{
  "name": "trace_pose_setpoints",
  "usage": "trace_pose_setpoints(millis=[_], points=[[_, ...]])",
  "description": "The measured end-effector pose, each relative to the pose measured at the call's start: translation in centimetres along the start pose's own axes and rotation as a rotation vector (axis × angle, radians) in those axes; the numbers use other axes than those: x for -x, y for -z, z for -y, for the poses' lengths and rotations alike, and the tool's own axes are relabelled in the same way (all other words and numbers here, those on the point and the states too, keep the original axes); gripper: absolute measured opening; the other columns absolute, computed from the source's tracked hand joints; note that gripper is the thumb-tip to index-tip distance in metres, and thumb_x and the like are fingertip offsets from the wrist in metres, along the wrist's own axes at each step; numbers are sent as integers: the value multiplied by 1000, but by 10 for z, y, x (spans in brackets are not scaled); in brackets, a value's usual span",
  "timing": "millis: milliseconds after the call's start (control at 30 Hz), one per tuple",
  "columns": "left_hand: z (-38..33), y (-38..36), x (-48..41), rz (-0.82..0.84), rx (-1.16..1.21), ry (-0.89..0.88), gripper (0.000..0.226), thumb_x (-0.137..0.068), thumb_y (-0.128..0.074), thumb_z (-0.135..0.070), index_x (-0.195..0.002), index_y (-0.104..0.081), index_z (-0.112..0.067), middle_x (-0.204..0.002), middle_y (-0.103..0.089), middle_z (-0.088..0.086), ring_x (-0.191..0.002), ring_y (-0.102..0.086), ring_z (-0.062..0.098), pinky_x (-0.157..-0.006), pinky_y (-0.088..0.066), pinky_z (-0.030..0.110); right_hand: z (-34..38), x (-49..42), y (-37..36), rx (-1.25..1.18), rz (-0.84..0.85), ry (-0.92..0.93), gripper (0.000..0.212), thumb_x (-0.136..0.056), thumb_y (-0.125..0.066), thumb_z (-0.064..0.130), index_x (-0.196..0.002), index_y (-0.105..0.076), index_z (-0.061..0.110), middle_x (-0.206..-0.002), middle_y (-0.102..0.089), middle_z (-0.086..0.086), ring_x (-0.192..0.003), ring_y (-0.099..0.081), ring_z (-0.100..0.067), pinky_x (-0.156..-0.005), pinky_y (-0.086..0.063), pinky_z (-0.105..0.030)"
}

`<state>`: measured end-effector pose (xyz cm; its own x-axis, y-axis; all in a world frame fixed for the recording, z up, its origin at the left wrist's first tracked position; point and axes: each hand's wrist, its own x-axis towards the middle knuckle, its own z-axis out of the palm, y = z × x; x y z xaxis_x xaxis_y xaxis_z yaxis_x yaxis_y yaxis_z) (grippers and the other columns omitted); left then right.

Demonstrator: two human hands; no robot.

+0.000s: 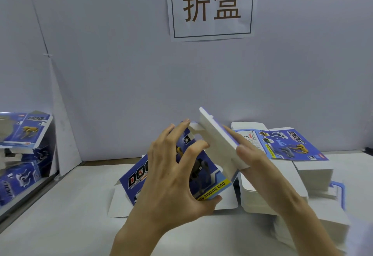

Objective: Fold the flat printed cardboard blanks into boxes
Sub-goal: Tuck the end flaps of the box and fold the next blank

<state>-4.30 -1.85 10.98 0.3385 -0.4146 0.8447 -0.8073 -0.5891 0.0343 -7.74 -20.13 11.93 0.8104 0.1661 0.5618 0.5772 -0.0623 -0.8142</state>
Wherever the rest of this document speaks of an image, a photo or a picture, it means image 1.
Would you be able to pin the person's left hand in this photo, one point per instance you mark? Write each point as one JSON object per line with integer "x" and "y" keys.
{"x": 166, "y": 194}

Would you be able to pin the person's right hand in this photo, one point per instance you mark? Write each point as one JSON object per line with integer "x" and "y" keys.
{"x": 268, "y": 171}

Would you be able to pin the stack of boxes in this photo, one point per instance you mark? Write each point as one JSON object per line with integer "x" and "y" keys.
{"x": 326, "y": 174}
{"x": 119, "y": 206}

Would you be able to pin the blue dog-print cardboard box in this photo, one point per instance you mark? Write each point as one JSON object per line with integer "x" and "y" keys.
{"x": 218, "y": 133}

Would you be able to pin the pile of blue boxes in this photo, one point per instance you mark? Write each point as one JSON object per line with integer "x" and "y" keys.
{"x": 26, "y": 130}

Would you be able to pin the person's right forearm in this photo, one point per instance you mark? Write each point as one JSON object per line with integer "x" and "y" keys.
{"x": 314, "y": 232}

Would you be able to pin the person's left forearm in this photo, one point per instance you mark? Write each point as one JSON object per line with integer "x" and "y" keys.
{"x": 134, "y": 247}

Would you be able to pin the black object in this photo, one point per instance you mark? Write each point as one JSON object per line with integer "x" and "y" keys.
{"x": 369, "y": 151}

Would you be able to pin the white paper wall sign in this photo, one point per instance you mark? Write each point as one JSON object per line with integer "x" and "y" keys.
{"x": 211, "y": 29}

